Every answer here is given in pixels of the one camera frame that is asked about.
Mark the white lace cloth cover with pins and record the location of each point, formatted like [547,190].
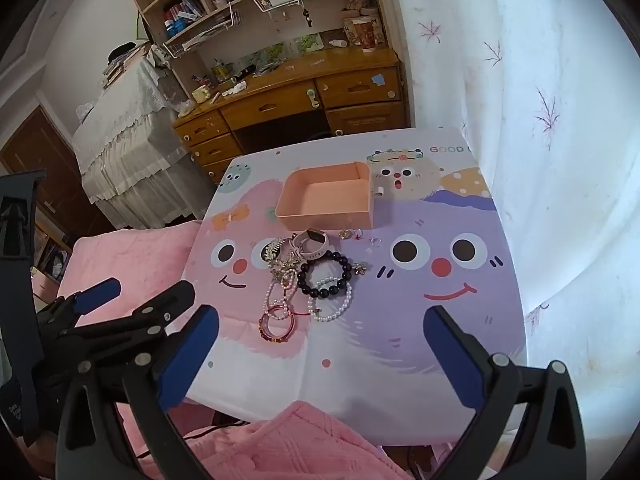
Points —
[130,125]

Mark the pink plastic tray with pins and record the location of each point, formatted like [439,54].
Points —
[325,195]

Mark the pile of papers and books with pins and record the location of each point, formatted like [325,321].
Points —
[125,62]

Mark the cartoon printed tablecloth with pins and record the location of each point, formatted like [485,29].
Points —
[400,320]

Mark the pink blanket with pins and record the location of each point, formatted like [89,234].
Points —
[125,260]

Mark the wooden desk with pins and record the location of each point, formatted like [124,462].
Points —
[280,102]

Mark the bunch of keys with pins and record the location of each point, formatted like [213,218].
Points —
[308,17]

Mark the black flashlight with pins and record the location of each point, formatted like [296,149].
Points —
[248,69]

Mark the brown wooden door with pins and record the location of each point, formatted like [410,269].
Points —
[35,150]

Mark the wooden bookshelf hutch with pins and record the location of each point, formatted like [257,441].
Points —
[280,30]

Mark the flower brooch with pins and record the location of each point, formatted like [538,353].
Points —
[360,268]

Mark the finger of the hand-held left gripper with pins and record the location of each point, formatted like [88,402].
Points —
[100,294]
[165,304]

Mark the red patterned paper cup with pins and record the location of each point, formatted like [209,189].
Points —
[365,35]

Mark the yellow mug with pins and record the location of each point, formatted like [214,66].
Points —
[201,94]

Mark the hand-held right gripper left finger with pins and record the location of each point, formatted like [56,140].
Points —
[190,355]

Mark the green pen holder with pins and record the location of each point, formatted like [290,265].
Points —
[221,70]

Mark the white bottle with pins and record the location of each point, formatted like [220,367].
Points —
[337,43]

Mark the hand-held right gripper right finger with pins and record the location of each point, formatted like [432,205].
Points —
[455,360]

